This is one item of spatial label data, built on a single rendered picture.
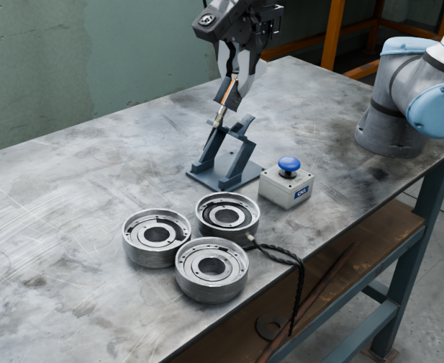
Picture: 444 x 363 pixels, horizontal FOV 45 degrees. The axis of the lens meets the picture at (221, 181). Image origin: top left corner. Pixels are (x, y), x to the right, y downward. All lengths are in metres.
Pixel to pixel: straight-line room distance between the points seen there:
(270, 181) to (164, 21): 1.97
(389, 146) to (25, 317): 0.78
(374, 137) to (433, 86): 0.23
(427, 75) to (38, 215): 0.71
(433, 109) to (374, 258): 0.43
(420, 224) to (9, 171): 0.98
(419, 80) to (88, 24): 1.81
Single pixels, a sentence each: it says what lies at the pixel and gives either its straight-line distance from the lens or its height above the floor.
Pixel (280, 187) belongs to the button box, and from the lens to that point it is 0.95.
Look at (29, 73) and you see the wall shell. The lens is 2.48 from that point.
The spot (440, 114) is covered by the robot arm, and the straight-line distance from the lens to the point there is 1.02.
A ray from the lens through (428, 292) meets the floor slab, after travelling 2.13.
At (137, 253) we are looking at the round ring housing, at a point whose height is 0.83.
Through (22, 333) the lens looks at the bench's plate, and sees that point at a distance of 0.76.
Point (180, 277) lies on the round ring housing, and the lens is 0.76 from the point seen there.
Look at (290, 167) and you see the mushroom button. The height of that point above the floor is 0.87.
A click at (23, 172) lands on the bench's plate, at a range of 1.06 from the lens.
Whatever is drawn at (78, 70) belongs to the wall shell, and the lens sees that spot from 2.60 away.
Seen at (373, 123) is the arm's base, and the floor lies 0.86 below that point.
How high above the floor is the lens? 1.35
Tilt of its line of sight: 33 degrees down
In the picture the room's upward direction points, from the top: 4 degrees clockwise
